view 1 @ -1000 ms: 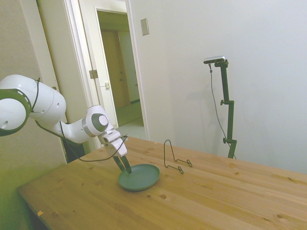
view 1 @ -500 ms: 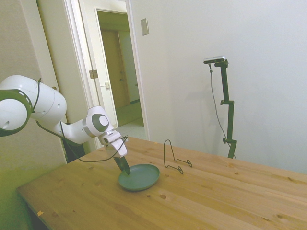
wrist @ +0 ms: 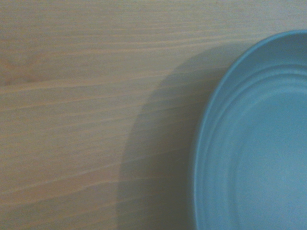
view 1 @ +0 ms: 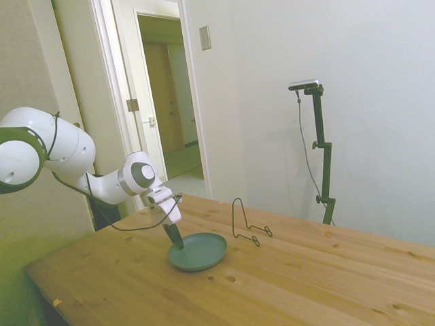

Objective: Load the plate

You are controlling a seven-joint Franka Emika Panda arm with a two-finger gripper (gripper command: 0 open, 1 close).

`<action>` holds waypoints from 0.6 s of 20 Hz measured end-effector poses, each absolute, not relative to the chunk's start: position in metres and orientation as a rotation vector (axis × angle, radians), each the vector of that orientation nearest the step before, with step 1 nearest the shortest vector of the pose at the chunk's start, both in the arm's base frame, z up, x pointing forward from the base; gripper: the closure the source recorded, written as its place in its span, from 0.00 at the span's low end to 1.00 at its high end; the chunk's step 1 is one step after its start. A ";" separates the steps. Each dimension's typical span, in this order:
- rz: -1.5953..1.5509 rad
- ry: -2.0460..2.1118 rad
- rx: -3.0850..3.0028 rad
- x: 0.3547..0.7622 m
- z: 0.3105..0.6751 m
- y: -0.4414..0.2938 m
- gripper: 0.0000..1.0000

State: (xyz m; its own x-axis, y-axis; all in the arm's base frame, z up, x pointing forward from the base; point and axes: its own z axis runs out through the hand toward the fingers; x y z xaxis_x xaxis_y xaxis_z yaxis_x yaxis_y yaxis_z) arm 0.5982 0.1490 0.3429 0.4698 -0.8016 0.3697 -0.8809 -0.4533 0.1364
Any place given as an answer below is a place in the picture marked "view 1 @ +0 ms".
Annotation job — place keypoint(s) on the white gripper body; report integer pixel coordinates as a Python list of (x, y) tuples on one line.
[(168, 207)]

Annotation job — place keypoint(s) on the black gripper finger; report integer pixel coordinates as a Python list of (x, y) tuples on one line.
[(178, 241), (169, 234)]

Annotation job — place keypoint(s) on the teal round plate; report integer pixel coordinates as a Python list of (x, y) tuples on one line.
[(200, 253)]

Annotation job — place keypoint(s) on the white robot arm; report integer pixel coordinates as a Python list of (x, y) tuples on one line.
[(68, 142)]

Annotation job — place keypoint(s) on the metal door latch plate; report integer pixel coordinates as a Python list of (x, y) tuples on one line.
[(152, 120)]

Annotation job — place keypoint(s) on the brown wooden door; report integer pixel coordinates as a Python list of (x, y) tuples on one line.
[(159, 102)]

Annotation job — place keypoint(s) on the metal door hinge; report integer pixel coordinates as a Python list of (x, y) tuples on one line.
[(132, 105)]

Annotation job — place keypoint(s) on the white open door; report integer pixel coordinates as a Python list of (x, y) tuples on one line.
[(125, 68)]

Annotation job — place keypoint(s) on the beige wall switch plate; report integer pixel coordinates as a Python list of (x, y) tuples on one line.
[(205, 38)]

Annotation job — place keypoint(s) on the black camera stand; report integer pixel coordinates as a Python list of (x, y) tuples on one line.
[(319, 119)]

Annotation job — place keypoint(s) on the grey exterior camera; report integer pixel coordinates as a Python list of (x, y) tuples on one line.
[(304, 85)]

